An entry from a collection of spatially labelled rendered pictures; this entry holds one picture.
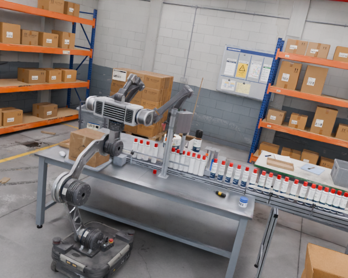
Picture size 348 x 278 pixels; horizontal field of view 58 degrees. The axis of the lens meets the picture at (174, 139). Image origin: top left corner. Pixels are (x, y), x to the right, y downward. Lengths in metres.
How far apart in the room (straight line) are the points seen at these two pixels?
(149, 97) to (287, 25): 3.19
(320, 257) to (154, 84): 5.07
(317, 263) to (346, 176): 2.29
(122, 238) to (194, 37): 5.56
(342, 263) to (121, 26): 7.56
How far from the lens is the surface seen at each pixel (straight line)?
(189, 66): 7.72
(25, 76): 6.61
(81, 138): 3.03
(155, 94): 6.46
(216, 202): 2.79
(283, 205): 3.09
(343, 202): 3.15
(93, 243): 2.87
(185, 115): 2.89
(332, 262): 2.05
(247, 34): 7.39
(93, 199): 3.79
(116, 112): 2.60
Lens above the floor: 2.04
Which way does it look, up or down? 16 degrees down
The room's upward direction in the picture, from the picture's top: 10 degrees clockwise
